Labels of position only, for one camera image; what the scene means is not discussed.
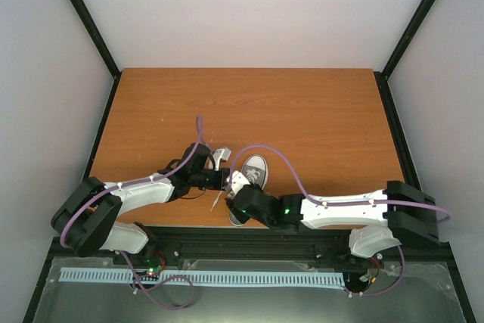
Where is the white shoelace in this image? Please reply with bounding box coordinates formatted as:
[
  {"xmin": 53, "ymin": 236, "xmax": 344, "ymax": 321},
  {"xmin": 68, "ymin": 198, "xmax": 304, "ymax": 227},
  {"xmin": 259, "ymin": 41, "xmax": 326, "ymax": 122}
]
[{"xmin": 209, "ymin": 169, "xmax": 262, "ymax": 211}]

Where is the grey canvas sneaker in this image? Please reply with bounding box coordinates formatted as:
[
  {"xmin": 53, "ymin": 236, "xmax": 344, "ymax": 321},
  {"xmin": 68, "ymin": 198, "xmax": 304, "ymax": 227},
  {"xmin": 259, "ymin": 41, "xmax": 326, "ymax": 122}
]
[{"xmin": 228, "ymin": 154, "xmax": 268, "ymax": 227}]

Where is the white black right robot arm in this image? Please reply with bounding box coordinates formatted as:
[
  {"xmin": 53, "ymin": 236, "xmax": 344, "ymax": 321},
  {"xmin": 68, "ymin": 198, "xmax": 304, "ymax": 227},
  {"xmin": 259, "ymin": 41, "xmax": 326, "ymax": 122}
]
[{"xmin": 227, "ymin": 174, "xmax": 440, "ymax": 258}]

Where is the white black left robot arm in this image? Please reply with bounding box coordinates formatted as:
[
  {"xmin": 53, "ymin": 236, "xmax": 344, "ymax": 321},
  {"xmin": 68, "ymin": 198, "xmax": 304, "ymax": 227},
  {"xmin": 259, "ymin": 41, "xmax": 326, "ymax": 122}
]
[{"xmin": 51, "ymin": 143, "xmax": 231, "ymax": 265}]

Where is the small lit circuit board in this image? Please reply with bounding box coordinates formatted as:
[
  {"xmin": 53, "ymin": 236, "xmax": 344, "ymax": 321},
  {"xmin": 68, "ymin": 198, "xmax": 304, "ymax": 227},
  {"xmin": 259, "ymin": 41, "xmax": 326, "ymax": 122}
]
[{"xmin": 145, "ymin": 255, "xmax": 166, "ymax": 277}]

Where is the clear plastic sheet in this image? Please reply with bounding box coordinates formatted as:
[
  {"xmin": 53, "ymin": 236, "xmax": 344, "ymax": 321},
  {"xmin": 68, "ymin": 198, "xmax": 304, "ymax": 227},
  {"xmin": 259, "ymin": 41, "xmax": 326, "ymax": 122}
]
[{"xmin": 404, "ymin": 262, "xmax": 452, "ymax": 290}]

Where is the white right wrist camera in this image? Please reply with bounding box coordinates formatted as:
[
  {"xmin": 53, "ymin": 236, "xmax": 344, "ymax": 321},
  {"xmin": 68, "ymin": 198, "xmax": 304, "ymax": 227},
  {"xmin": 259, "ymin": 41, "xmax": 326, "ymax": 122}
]
[{"xmin": 226, "ymin": 171, "xmax": 250, "ymax": 199}]

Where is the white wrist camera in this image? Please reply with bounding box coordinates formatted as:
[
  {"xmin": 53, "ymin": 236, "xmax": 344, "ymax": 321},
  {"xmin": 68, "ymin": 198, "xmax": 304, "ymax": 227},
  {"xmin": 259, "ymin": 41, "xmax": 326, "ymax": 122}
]
[
  {"xmin": 213, "ymin": 147, "xmax": 231, "ymax": 169},
  {"xmin": 226, "ymin": 171, "xmax": 250, "ymax": 199}
]

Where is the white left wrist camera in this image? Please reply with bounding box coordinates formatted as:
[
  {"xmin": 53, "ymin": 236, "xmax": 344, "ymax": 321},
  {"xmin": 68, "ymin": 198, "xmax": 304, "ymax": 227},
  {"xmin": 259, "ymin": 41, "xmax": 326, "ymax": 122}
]
[{"xmin": 213, "ymin": 147, "xmax": 231, "ymax": 169}]

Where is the black front frame rail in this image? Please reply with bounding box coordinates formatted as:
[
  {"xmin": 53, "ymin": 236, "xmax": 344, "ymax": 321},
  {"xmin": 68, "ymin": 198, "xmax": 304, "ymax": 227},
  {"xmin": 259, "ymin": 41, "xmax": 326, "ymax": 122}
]
[{"xmin": 48, "ymin": 225, "xmax": 453, "ymax": 273}]

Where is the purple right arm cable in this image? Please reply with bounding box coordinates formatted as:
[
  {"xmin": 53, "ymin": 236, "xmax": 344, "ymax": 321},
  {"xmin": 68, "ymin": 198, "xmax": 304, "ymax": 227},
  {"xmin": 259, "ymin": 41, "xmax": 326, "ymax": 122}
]
[{"xmin": 229, "ymin": 144, "xmax": 451, "ymax": 297}]

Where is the black left table rail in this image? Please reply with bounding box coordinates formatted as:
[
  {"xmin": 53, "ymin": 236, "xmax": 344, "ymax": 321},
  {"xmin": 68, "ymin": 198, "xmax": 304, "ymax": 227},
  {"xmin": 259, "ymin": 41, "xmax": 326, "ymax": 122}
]
[{"xmin": 81, "ymin": 71, "xmax": 123, "ymax": 181}]

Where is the black table rail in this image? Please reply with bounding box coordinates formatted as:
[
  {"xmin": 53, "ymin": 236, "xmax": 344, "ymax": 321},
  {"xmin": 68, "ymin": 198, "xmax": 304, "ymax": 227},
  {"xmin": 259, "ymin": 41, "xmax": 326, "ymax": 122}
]
[
  {"xmin": 373, "ymin": 70, "xmax": 442, "ymax": 241},
  {"xmin": 81, "ymin": 71, "xmax": 123, "ymax": 181}
]

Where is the black right table rail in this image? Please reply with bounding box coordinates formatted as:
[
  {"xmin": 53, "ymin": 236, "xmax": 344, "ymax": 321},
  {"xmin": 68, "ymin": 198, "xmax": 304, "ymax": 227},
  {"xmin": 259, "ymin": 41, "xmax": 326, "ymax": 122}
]
[{"xmin": 373, "ymin": 70, "xmax": 442, "ymax": 241}]

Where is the light blue slotted cable duct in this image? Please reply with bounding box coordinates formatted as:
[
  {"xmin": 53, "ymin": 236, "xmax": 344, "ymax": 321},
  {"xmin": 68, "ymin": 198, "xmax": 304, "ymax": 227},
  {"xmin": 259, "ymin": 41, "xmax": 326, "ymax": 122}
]
[{"xmin": 58, "ymin": 267, "xmax": 345, "ymax": 290}]

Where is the black left rear frame post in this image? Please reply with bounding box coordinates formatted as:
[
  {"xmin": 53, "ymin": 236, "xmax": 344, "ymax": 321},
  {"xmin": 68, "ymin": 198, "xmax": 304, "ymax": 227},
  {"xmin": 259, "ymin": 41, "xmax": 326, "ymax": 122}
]
[{"xmin": 69, "ymin": 0, "xmax": 122, "ymax": 79}]

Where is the black frame post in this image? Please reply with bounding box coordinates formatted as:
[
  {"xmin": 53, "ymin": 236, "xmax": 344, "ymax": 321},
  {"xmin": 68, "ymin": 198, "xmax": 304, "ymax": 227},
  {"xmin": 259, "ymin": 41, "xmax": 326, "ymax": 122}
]
[
  {"xmin": 381, "ymin": 0, "xmax": 436, "ymax": 81},
  {"xmin": 69, "ymin": 0, "xmax": 122, "ymax": 79}
]

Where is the black right rear frame post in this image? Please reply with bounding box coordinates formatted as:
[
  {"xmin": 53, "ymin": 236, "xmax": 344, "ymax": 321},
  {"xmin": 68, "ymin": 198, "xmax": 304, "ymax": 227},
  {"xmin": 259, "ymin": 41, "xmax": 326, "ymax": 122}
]
[{"xmin": 381, "ymin": 0, "xmax": 436, "ymax": 81}]

